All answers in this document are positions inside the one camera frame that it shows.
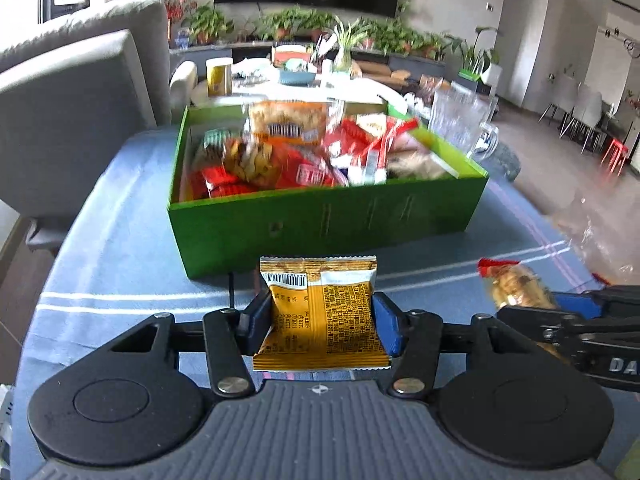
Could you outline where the orange paper bag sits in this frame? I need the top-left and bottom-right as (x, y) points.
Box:
(419, 75), (446, 98)

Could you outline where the grey armchair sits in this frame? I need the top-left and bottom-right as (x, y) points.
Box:
(0, 0), (199, 253)

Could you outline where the white dining chair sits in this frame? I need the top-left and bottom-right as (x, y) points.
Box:
(560, 82), (621, 153)
(539, 76), (583, 128)

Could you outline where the blue basket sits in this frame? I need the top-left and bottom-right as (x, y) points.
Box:
(277, 62), (319, 86)

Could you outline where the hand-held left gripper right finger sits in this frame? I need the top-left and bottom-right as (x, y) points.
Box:
(372, 292), (534, 396)

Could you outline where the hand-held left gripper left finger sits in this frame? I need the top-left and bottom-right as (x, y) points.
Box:
(110, 290), (274, 396)

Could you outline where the orange lidded box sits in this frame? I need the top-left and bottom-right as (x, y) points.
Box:
(274, 45), (315, 65)

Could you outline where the dark television cabinet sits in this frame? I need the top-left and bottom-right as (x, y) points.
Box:
(170, 39), (447, 77)

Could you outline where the red leaf decoration plant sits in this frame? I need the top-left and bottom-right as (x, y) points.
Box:
(164, 0), (198, 43)

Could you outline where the red stool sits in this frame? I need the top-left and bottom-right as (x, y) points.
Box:
(599, 137), (632, 177)

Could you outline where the open brown cardboard box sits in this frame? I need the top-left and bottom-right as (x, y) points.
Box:
(357, 60), (413, 86)

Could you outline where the potted green plant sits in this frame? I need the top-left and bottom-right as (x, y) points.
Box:
(420, 30), (453, 61)
(374, 19), (427, 56)
(302, 10), (336, 41)
(256, 9), (307, 42)
(184, 4), (234, 46)

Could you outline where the pile of assorted snacks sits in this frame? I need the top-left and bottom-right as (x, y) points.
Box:
(180, 100), (461, 202)

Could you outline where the crumpled clear plastic bag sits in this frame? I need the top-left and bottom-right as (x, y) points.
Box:
(549, 195), (640, 287)

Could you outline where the spider plant in vase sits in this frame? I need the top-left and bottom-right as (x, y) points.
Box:
(320, 16), (374, 74)

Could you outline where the tall plant in white pot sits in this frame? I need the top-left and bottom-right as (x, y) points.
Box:
(449, 25), (503, 87)

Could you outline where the orange cracker packet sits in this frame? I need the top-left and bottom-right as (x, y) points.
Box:
(252, 256), (392, 372)

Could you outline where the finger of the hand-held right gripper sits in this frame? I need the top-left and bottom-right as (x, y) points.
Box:
(550, 283), (640, 321)
(499, 304), (592, 334)

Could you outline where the round white table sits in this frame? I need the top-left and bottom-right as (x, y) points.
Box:
(192, 67), (402, 112)

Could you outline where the dark marble table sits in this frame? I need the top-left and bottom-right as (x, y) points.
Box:
(482, 132), (522, 183)

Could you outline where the glass pitcher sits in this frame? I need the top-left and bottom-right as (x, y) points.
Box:
(429, 82), (501, 162)

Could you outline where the green cardboard box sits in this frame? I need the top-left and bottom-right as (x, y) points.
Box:
(167, 100), (490, 281)

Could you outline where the gold can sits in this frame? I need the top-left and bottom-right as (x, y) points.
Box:
(206, 57), (235, 97)

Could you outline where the golden snack packet red end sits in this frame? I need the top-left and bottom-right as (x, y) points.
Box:
(477, 258), (560, 311)

